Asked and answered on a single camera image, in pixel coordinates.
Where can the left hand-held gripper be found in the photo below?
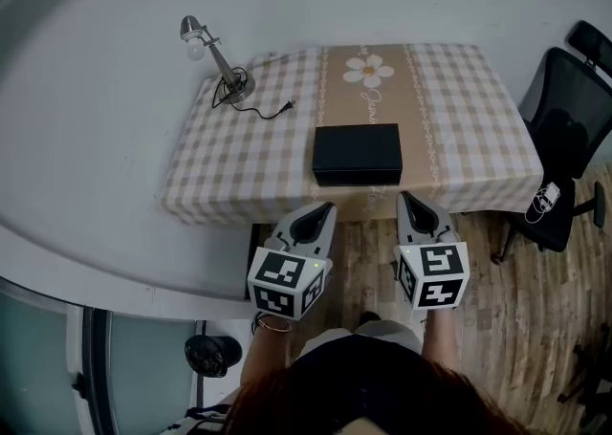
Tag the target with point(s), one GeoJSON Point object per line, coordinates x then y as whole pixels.
{"type": "Point", "coordinates": [282, 280]}

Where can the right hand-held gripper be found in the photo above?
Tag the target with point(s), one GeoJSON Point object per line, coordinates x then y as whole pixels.
{"type": "Point", "coordinates": [440, 275]}

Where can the black rectangular box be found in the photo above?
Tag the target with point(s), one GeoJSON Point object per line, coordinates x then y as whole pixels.
{"type": "Point", "coordinates": [356, 146]}

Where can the person's left forearm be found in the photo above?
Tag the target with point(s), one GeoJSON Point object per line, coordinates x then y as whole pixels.
{"type": "Point", "coordinates": [263, 352]}

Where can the person's right forearm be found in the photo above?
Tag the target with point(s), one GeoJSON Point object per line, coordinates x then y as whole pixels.
{"type": "Point", "coordinates": [440, 337]}

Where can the beige checked flower tablecloth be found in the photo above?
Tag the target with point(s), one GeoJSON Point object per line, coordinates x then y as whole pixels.
{"type": "Point", "coordinates": [239, 160]}

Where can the person's dark shoe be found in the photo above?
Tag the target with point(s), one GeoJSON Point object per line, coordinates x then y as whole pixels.
{"type": "Point", "coordinates": [370, 317]}

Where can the person's grey trouser leg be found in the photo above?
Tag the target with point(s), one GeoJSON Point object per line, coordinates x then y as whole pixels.
{"type": "Point", "coordinates": [382, 332]}

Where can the person's dark top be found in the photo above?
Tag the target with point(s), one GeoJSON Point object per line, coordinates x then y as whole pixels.
{"type": "Point", "coordinates": [354, 352]}

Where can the black mesh office chair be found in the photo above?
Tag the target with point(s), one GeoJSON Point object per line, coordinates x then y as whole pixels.
{"type": "Point", "coordinates": [559, 103]}

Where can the silver desk lamp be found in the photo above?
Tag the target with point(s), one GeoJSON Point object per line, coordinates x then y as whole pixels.
{"type": "Point", "coordinates": [222, 62]}

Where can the striped dark and white cloth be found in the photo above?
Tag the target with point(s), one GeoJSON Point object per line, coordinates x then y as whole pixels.
{"type": "Point", "coordinates": [201, 423]}

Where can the black swivel chair base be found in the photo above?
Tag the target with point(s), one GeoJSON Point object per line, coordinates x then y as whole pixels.
{"type": "Point", "coordinates": [593, 376]}

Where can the glass door with dark frame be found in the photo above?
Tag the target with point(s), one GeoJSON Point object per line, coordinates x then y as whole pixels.
{"type": "Point", "coordinates": [95, 366]}

